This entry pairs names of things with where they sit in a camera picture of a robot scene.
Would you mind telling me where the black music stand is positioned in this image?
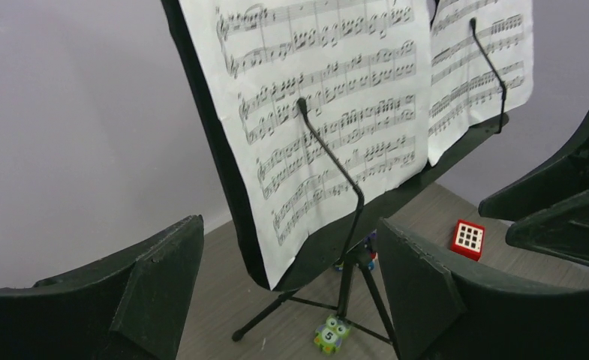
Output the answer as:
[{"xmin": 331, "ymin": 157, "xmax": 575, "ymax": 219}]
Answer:
[{"xmin": 162, "ymin": 1, "xmax": 508, "ymax": 348}]

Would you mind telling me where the sheet music page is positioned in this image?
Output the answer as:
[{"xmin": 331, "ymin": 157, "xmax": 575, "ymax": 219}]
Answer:
[
  {"xmin": 179, "ymin": 1, "xmax": 431, "ymax": 289},
  {"xmin": 428, "ymin": 0, "xmax": 534, "ymax": 165}
]

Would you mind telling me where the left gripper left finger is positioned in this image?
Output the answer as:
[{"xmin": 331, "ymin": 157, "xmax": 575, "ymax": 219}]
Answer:
[{"xmin": 0, "ymin": 215, "xmax": 204, "ymax": 359}]

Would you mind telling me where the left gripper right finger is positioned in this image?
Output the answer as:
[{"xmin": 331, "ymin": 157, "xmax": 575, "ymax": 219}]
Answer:
[{"xmin": 377, "ymin": 219, "xmax": 589, "ymax": 359}]

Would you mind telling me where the red white cube block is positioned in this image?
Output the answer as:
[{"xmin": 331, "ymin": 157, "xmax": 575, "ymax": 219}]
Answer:
[{"xmin": 449, "ymin": 219, "xmax": 485, "ymax": 262}]

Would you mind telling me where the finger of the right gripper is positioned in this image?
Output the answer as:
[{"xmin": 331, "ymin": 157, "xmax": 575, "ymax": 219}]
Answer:
[
  {"xmin": 478, "ymin": 110, "xmax": 589, "ymax": 221},
  {"xmin": 506, "ymin": 189, "xmax": 589, "ymax": 267}
]

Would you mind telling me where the colourful toy brick car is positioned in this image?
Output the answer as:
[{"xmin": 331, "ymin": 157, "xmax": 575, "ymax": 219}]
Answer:
[{"xmin": 362, "ymin": 230, "xmax": 378, "ymax": 270}]

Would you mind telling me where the green owl number block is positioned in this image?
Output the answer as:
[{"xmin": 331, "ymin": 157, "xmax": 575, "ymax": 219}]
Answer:
[{"xmin": 314, "ymin": 315, "xmax": 351, "ymax": 355}]

